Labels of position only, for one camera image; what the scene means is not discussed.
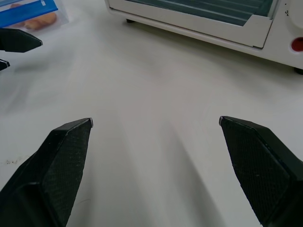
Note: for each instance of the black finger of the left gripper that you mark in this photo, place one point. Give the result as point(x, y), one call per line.
point(3, 65)
point(16, 40)

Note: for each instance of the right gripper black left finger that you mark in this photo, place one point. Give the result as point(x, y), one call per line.
point(54, 170)

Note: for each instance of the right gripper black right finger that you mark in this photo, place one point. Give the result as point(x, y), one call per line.
point(260, 170)

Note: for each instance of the black rubber appliance foot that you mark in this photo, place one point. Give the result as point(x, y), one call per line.
point(299, 71)
point(129, 20)

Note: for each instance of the white toaster oven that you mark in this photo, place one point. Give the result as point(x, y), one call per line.
point(281, 37)

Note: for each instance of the white glass oven door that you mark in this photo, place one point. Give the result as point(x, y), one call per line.
point(189, 23)

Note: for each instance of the golden bread in bag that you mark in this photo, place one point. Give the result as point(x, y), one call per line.
point(41, 20)

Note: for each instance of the clear blue-striped zip bag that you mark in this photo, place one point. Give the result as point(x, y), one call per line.
point(28, 9)

